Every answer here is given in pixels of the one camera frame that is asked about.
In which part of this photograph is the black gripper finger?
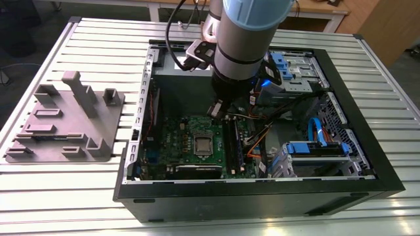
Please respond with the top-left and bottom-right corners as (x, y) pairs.
(207, 99), (231, 118)

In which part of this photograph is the CPU socket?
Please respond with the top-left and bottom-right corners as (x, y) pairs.
(193, 132), (218, 157)

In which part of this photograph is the grey power supply unit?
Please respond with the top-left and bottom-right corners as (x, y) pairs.
(154, 51), (219, 116)

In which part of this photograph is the black RAM slot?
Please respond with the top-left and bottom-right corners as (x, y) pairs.
(231, 117), (242, 173)
(227, 117), (238, 173)
(223, 117), (235, 173)

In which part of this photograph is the blue RAM stick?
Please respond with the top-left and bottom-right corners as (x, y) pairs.
(234, 118), (246, 171)

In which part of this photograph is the green motherboard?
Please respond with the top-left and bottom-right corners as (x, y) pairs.
(137, 114), (261, 180)

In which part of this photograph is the blue plastic bay clip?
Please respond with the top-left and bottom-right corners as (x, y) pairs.
(270, 53), (294, 81)

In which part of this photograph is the tall metal drive cage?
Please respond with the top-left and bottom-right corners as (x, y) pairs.
(255, 50), (331, 106)

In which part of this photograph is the black graphics card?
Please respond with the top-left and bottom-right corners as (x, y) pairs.
(166, 164), (223, 180)

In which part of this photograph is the hard disk in blue carrier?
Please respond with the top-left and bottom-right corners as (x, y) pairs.
(286, 142), (350, 158)

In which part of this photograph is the low metal disk bay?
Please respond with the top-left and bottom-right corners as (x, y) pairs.
(282, 141), (354, 177)

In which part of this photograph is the black PC case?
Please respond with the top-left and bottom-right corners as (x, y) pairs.
(113, 38), (407, 224)

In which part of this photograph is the grey parts rack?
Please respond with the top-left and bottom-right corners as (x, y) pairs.
(5, 70), (127, 163)

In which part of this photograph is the wooden cabinet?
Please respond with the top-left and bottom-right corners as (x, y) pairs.
(335, 0), (420, 67)

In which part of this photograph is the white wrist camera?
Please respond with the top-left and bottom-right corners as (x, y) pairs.
(185, 40), (218, 72)
(255, 59), (286, 94)

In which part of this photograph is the black cable bundle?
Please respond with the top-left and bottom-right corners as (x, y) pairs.
(246, 92), (325, 146)

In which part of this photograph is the thin red wire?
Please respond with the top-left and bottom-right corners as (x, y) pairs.
(149, 86), (157, 126)

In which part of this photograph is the orange wire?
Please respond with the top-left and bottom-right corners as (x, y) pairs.
(247, 122), (274, 158)

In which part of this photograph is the thick black camera cable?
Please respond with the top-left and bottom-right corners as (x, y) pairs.
(166, 0), (201, 72)

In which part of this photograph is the thin cable metal plug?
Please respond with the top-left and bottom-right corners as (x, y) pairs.
(177, 0), (211, 30)

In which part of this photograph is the blue flat wire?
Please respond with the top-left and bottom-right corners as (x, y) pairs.
(309, 118), (330, 147)

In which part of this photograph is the wooden desk white frame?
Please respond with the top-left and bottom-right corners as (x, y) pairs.
(286, 0), (353, 34)

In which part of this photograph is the blue floor cable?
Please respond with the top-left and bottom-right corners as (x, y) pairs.
(0, 62), (43, 72)

